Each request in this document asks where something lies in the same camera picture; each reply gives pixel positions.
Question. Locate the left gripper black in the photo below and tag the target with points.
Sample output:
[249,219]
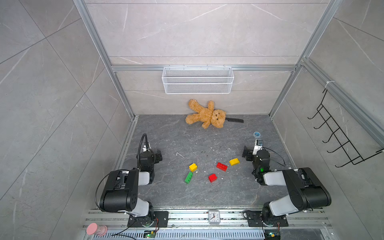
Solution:
[157,157]

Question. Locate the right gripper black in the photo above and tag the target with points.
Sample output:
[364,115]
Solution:
[249,158]

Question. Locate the long red lego brick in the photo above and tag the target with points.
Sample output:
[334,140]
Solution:
[222,167]

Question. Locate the green lego brick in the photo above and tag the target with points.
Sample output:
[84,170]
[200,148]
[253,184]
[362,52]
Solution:
[189,177]

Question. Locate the small yellow lego brick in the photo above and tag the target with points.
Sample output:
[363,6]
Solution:
[193,167]

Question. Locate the small red lego brick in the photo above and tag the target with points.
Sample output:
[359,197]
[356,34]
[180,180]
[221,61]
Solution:
[213,178]

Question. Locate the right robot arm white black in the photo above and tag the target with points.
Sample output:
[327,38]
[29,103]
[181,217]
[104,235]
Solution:
[305,190]

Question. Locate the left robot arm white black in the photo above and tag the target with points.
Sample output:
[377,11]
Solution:
[120,194]

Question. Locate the yellow sloped lego brick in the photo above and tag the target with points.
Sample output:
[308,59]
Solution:
[234,162]

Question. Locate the blue tape roll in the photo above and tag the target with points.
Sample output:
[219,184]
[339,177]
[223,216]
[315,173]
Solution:
[257,135]

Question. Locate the black comb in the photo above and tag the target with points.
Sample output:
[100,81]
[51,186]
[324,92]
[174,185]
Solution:
[234,120]

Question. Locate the brown teddy bear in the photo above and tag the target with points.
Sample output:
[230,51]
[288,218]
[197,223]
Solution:
[207,115]

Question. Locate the small white desk clock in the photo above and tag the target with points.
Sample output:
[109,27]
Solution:
[214,217]

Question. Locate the pink hourglass timer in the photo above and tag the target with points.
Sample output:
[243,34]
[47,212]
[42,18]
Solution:
[95,229]

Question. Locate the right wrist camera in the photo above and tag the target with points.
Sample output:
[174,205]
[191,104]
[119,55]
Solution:
[259,144]

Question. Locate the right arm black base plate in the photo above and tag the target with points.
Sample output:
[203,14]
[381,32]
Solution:
[261,219]

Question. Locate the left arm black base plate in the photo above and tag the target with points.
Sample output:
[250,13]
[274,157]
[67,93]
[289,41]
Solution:
[153,219]

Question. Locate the black wire hook rack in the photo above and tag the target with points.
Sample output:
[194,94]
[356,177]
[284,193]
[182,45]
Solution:
[354,157]

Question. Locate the white wire mesh basket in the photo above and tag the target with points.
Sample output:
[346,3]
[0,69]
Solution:
[197,80]

